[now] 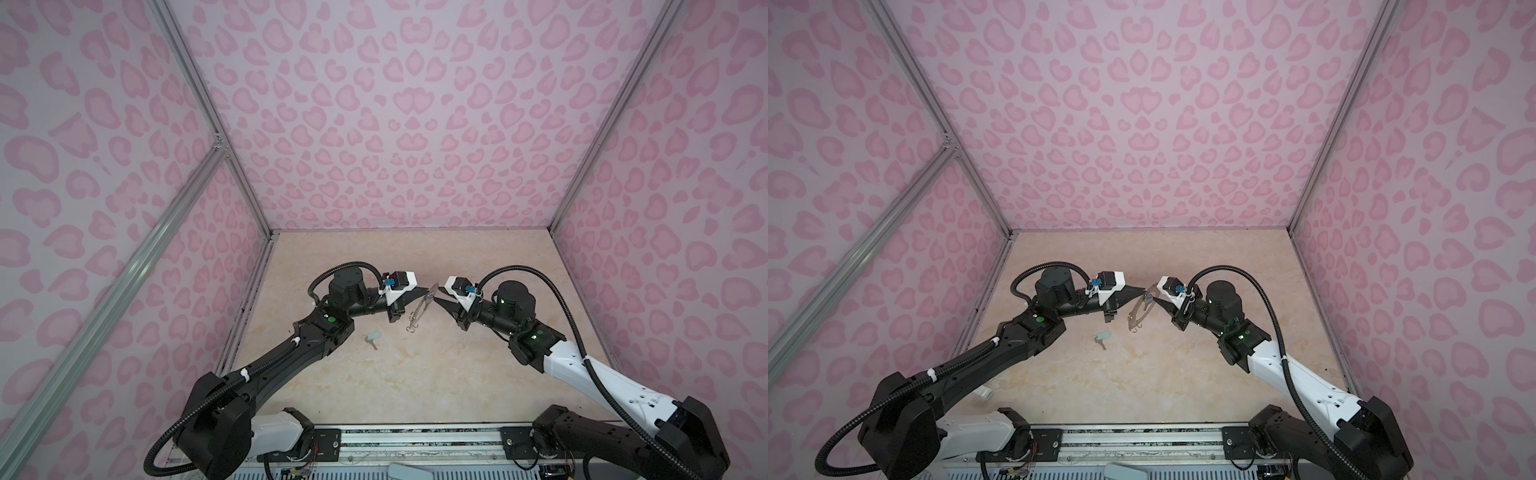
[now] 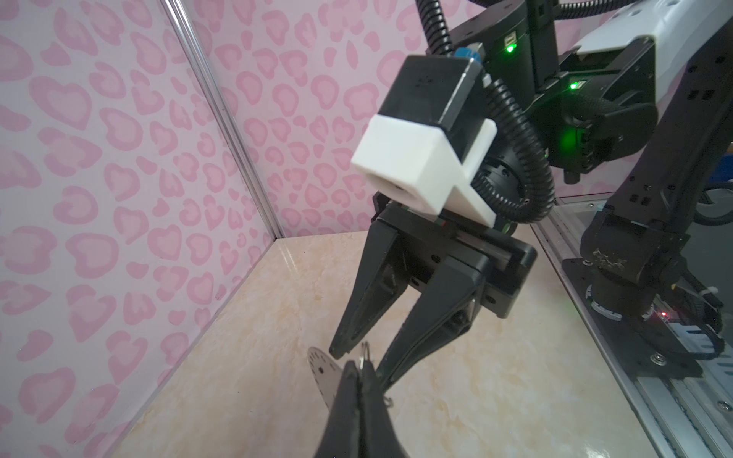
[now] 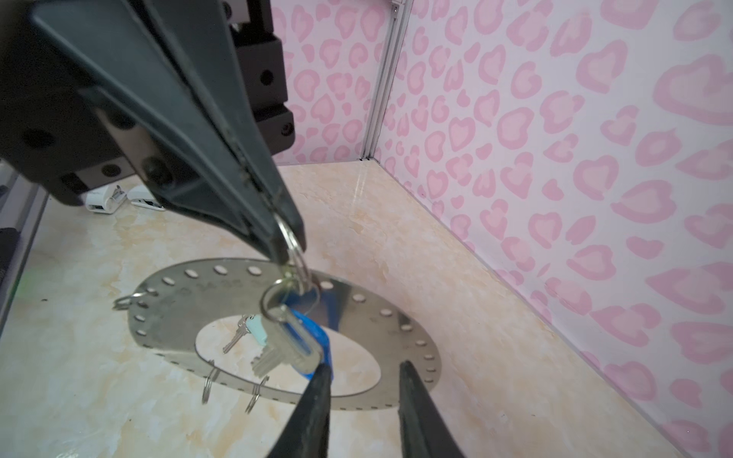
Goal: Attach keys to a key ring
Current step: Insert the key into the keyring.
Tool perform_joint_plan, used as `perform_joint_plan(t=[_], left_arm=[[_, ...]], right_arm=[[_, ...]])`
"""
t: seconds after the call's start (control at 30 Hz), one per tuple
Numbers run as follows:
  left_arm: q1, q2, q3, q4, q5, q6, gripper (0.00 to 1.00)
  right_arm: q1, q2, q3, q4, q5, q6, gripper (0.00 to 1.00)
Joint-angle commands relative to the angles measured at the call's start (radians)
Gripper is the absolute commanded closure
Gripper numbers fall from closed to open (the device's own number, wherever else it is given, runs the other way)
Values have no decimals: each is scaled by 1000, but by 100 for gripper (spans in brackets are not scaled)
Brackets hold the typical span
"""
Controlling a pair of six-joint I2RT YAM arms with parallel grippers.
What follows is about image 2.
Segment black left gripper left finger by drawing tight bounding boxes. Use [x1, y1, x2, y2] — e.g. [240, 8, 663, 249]
[314, 362, 361, 458]

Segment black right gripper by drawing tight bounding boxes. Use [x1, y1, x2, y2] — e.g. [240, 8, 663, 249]
[329, 193, 538, 391]

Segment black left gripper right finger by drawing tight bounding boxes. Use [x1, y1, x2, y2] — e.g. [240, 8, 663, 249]
[358, 360, 408, 458]

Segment silver perforated metal ring disc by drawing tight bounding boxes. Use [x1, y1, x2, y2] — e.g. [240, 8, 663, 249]
[307, 347, 343, 410]

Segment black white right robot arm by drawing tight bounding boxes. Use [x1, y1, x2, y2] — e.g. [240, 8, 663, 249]
[329, 1, 732, 389]

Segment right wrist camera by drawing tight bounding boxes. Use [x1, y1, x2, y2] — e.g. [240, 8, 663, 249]
[351, 46, 497, 227]

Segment black corrugated right cable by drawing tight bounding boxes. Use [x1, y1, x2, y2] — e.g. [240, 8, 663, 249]
[414, 0, 637, 224]

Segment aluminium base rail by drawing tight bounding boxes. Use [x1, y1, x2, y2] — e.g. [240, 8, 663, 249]
[533, 194, 732, 457]

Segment diagonal aluminium frame bar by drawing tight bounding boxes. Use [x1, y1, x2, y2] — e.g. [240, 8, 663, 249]
[160, 0, 286, 240]

